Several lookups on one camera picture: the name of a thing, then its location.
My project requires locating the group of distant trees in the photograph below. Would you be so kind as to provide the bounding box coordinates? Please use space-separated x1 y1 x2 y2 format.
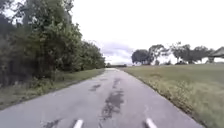
130 41 216 66

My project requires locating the shelter with sloped roof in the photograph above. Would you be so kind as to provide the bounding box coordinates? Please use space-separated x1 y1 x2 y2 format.
206 46 224 64

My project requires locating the dense row of trees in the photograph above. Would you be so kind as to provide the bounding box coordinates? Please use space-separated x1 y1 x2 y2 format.
0 0 107 88

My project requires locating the narrow grass verge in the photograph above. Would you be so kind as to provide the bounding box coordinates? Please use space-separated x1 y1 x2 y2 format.
0 68 107 111

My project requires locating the wide grass field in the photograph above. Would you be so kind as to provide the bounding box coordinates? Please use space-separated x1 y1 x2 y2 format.
121 63 224 128

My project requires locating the robot's own part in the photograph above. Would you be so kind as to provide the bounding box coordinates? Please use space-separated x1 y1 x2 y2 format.
144 117 158 128
72 118 85 128

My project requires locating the grey asphalt road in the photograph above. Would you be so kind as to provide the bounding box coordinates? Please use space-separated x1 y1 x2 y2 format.
0 67 205 128

